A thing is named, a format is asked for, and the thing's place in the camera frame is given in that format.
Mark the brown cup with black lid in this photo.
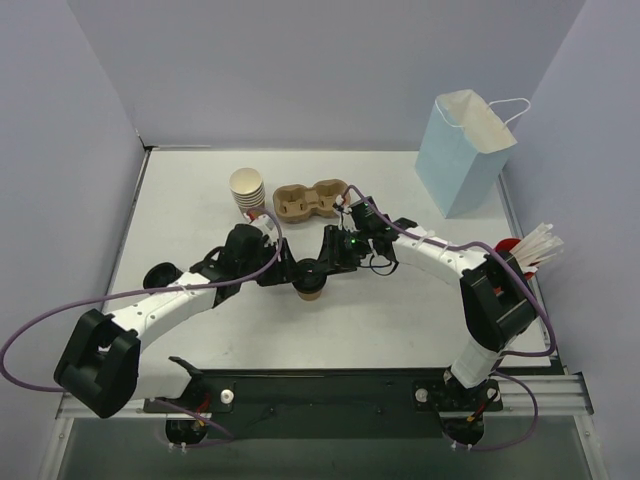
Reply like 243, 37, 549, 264
292, 258, 327, 301

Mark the stack of brown paper cups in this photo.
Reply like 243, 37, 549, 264
229, 167, 266, 216

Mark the light blue paper bag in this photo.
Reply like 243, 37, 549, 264
415, 89, 531, 218

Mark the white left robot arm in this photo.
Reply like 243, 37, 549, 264
54, 224, 294, 418

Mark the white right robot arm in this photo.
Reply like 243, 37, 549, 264
319, 195, 539, 408

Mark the brown pulp cup carrier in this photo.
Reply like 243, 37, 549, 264
272, 179, 347, 224

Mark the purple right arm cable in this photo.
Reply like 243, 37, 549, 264
339, 184, 556, 451

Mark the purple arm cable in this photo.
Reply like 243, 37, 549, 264
0, 219, 291, 446
339, 184, 556, 451

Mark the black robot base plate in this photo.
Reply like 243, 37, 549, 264
143, 368, 503, 443

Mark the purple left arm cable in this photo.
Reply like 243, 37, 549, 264
0, 219, 291, 446

